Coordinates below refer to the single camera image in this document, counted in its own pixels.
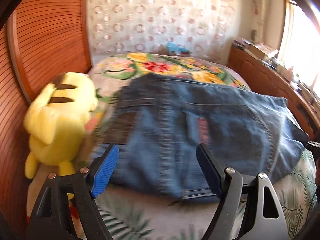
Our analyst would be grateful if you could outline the blue denim jeans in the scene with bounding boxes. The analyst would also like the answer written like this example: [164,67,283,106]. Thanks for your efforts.
[93,74,309,202]

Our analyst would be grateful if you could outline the palm leaf print sheet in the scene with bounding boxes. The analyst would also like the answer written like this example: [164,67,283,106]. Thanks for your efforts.
[95,150,317,239]

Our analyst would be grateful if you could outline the yellow Pikachu plush toy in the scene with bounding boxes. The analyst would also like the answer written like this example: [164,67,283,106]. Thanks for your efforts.
[23,72,98,179]

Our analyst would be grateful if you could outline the wooden side cabinet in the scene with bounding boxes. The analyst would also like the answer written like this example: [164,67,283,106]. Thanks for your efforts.
[227,46,319,142]

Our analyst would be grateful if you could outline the floral blanket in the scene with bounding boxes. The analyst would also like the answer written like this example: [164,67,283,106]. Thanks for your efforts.
[86,53,250,137]

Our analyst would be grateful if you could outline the cardboard box on cabinet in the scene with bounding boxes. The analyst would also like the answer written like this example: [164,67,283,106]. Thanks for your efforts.
[247,43,278,60]

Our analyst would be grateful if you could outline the patterned side curtain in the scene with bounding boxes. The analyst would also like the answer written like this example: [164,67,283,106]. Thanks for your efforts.
[253,0,268,43]

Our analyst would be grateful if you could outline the blue item on box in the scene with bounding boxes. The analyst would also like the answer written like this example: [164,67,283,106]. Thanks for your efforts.
[166,42,190,56]

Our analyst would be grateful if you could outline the circle pattern sheer curtain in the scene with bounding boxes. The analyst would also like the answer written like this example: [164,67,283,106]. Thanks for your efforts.
[86,0,241,63]

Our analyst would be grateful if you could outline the window with wooden frame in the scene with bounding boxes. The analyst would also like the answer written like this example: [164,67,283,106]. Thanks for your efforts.
[278,0,319,95]

